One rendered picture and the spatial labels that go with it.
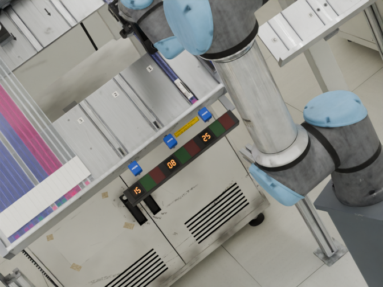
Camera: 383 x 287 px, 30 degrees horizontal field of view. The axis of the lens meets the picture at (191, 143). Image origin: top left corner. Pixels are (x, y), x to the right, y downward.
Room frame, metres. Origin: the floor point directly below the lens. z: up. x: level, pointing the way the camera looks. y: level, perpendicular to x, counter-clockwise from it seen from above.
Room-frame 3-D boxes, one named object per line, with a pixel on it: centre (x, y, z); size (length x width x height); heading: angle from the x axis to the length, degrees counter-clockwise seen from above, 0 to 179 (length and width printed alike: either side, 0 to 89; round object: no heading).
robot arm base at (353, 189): (1.17, -0.28, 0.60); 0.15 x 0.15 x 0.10
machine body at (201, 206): (2.15, 0.28, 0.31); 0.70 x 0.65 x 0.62; 99
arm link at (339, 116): (1.17, -0.27, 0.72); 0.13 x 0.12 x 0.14; 102
